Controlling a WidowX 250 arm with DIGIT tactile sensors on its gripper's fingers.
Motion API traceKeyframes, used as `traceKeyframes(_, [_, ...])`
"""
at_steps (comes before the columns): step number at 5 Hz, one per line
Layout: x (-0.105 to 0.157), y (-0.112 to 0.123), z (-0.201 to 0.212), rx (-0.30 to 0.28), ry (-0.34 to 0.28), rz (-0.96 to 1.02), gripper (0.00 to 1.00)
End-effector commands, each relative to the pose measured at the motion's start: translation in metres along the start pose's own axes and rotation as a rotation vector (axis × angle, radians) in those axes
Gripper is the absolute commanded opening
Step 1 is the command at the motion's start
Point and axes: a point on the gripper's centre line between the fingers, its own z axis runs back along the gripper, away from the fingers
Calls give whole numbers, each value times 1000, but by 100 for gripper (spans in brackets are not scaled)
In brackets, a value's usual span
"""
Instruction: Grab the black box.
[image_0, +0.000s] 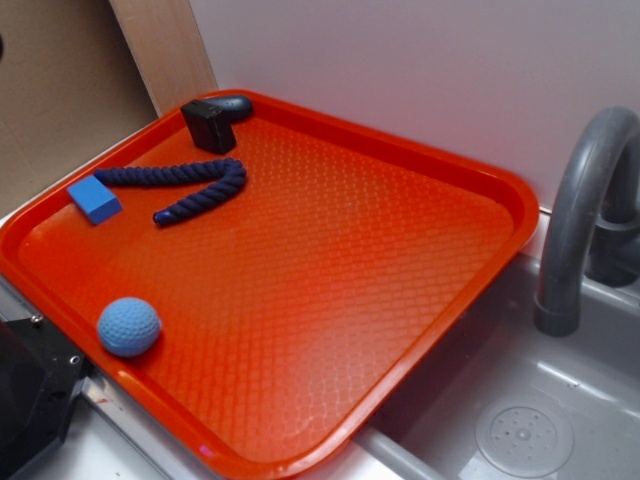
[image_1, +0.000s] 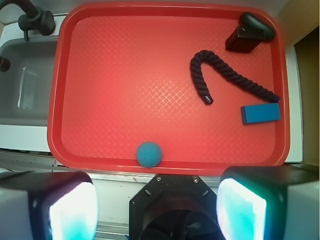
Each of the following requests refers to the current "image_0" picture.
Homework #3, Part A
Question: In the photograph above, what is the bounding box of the grey plastic sink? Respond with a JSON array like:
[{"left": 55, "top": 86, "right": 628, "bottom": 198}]
[{"left": 357, "top": 256, "right": 639, "bottom": 479}]

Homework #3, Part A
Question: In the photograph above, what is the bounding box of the dark grey curved object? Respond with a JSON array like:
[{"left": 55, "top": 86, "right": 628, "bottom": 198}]
[{"left": 204, "top": 94, "right": 253, "bottom": 122}]

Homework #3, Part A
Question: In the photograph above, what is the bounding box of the light wooden board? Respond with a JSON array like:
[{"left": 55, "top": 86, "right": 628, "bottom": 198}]
[{"left": 110, "top": 0, "right": 218, "bottom": 116}]

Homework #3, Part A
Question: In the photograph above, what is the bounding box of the sink drain cover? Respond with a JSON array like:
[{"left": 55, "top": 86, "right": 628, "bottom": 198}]
[{"left": 475, "top": 401, "right": 574, "bottom": 479}]

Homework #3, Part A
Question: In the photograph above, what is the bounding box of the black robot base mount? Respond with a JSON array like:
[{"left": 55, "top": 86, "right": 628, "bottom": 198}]
[{"left": 1, "top": 315, "right": 88, "bottom": 479}]

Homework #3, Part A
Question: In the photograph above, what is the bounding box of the grey curved faucet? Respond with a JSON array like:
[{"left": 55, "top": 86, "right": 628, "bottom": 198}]
[{"left": 534, "top": 107, "right": 639, "bottom": 337}]

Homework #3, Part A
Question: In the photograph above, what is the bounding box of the light blue dimpled ball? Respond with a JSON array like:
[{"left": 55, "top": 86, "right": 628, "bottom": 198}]
[{"left": 97, "top": 297, "right": 162, "bottom": 358}]

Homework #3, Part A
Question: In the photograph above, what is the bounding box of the navy blue twisted rope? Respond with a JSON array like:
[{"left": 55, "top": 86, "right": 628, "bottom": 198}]
[{"left": 93, "top": 156, "right": 249, "bottom": 228}]

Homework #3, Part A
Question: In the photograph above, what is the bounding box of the black box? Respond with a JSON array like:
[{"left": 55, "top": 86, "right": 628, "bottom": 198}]
[{"left": 180, "top": 100, "right": 237, "bottom": 154}]

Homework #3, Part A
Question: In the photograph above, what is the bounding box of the blue rectangular block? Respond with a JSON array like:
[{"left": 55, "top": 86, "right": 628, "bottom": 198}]
[{"left": 67, "top": 175, "right": 123, "bottom": 225}]

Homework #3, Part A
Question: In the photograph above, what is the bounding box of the orange plastic tray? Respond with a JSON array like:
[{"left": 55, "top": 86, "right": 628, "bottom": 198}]
[{"left": 1, "top": 93, "right": 539, "bottom": 479}]

